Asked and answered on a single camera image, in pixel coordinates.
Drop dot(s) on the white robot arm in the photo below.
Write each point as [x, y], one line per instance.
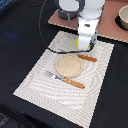
[89, 13]

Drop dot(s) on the beige bowl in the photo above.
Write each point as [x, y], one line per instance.
[123, 14]

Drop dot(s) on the pink wooden board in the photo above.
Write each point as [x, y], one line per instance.
[106, 28]

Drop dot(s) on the round beige plate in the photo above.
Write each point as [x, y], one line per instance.
[69, 65]

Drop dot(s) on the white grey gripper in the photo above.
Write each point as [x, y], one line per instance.
[87, 33]

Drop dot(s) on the woven white placemat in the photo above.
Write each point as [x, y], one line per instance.
[72, 103]

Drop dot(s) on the wooden handled fork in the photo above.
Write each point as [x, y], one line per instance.
[66, 80]

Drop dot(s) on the grey saucepan with handle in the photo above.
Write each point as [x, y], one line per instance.
[65, 15]

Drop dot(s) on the wooden handled knife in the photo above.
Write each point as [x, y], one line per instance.
[87, 58]

